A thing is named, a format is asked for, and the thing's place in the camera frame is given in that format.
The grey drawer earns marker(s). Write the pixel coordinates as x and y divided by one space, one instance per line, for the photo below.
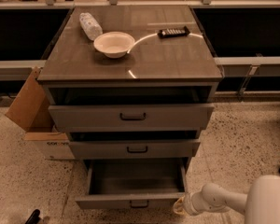
133 183
137 149
130 118

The grey three-drawer cabinet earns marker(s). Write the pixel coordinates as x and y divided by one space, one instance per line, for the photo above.
155 71

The grey top drawer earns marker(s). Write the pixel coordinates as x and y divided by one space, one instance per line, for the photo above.
130 118

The grey middle drawer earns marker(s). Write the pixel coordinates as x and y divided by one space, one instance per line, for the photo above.
137 149

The grey bottom drawer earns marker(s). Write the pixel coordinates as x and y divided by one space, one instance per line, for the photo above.
133 183

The open cardboard box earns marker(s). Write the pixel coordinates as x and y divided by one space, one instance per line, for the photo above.
29 110

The black remote control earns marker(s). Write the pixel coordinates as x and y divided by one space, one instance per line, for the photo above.
173 32

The black caster bottom left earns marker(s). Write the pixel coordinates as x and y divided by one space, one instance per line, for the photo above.
34 218

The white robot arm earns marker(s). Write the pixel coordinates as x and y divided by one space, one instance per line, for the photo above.
261 205

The white paper bowl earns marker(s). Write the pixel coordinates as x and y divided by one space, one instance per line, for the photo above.
114 44

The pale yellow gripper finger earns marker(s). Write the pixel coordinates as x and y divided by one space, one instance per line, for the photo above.
179 206

